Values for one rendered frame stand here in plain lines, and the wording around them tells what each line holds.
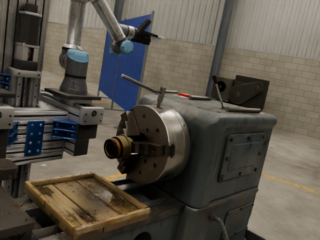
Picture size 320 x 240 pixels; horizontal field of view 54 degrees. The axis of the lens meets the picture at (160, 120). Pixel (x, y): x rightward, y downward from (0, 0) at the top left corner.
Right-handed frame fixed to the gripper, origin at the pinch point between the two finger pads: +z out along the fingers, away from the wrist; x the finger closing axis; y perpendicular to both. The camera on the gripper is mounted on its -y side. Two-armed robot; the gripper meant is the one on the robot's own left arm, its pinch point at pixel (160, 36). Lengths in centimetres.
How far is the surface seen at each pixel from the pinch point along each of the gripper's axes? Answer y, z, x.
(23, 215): 46, -92, 116
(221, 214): 66, -4, 101
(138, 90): 126, 179, -351
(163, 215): 59, -40, 106
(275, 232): 155, 161, 34
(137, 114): 28, -48, 82
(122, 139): 35, -57, 92
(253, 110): 20, 10, 86
